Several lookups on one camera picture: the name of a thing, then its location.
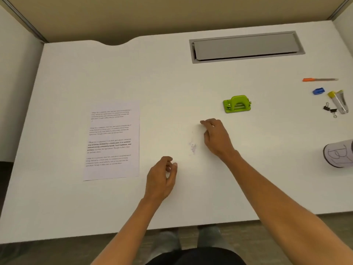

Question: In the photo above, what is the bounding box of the person's grey right shoe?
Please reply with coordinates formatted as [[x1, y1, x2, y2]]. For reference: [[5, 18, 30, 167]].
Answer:
[[197, 225, 231, 253]]

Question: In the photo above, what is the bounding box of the person's right forearm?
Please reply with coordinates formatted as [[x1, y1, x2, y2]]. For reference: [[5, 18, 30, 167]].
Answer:
[[221, 151, 353, 265]]

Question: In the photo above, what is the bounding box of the white cup with black drawing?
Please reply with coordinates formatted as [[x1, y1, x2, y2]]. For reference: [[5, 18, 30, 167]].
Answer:
[[323, 139, 353, 169]]

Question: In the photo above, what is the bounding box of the grey desk cable hatch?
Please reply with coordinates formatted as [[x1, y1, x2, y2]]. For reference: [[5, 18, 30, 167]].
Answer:
[[189, 31, 306, 64]]

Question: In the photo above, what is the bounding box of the green hole punch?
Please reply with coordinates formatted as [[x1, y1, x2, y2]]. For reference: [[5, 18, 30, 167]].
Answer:
[[222, 95, 252, 114]]

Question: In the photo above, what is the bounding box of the person's right hand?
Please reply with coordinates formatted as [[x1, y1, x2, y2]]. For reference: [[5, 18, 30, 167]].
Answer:
[[200, 119, 240, 163]]

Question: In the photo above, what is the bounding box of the person's grey shoe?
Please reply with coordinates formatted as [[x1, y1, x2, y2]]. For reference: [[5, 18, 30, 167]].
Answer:
[[197, 225, 231, 253], [150, 228, 183, 260]]

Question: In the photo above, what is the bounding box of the person's left hand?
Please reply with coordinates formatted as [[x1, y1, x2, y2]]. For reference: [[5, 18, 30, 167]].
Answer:
[[143, 156, 178, 202]]

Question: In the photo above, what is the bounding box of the printed white paper sheet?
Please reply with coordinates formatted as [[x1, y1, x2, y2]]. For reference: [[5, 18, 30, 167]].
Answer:
[[83, 101, 140, 181]]

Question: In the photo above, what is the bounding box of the grey metal partition post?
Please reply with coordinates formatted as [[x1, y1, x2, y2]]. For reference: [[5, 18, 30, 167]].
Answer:
[[328, 0, 353, 21], [0, 0, 49, 43]]

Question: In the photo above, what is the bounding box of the person's black shirt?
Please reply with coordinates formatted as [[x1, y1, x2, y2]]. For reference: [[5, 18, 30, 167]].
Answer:
[[145, 247, 247, 265]]

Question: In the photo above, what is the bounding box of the person's grey left shoe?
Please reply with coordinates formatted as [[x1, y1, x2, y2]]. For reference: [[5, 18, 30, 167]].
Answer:
[[150, 228, 183, 260]]

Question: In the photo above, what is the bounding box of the person's left forearm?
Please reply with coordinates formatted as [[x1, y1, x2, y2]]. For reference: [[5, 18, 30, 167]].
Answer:
[[90, 197, 164, 265]]

